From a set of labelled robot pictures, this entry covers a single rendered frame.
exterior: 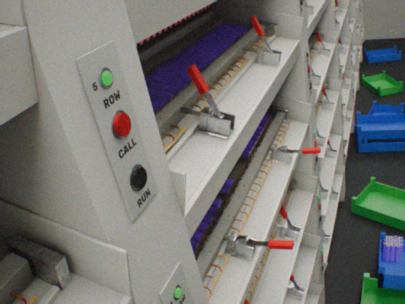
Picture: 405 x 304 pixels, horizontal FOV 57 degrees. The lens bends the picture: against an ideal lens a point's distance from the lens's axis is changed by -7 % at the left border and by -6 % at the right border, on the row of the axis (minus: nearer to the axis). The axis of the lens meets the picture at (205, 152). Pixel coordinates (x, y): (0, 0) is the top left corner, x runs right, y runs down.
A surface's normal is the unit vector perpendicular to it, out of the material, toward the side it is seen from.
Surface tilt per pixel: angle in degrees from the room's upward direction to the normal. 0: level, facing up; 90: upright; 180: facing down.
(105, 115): 90
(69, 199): 90
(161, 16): 105
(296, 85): 90
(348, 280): 0
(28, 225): 90
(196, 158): 15
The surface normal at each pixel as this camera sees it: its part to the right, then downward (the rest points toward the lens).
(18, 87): 0.93, 0.25
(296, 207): 0.05, -0.83
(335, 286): -0.20, -0.87
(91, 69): 0.91, 0.02
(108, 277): -0.37, 0.50
